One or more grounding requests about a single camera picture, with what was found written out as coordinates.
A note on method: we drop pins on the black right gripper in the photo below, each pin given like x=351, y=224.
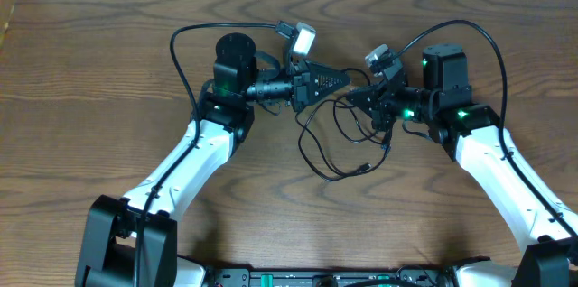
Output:
x=379, y=105

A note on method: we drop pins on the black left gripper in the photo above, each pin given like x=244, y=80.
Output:
x=303, y=79

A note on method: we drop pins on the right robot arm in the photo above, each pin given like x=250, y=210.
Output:
x=544, y=228

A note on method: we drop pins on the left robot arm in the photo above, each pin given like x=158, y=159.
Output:
x=132, y=241

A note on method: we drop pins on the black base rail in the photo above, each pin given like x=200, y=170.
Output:
x=246, y=275

